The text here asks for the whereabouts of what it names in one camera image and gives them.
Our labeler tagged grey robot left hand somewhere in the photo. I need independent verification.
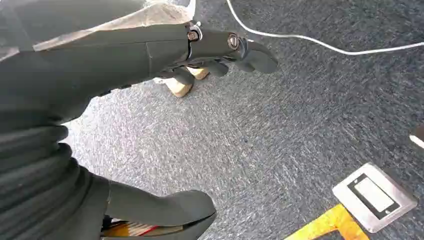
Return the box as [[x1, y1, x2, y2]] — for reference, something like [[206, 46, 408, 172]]
[[0, 21, 280, 240]]

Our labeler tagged pale wooden furniture foot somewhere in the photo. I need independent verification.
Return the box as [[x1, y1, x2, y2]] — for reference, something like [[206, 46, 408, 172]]
[[164, 77, 194, 99], [186, 66, 211, 81]]

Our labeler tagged robot left arm ribbed sleeve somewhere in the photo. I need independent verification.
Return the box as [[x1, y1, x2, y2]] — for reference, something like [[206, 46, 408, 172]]
[[0, 112, 99, 240]]

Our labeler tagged yellow floor tape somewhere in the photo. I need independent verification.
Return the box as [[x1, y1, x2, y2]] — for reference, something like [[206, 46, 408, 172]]
[[283, 203, 371, 240]]

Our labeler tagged silver floor socket plate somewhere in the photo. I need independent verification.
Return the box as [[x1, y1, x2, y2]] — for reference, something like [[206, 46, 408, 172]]
[[332, 162, 419, 234]]

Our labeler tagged dark item with white stripe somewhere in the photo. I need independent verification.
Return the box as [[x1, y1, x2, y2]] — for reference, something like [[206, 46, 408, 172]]
[[408, 124, 424, 150]]

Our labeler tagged white floor cable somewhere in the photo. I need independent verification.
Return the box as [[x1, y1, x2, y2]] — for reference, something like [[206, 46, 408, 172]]
[[226, 0, 424, 57]]

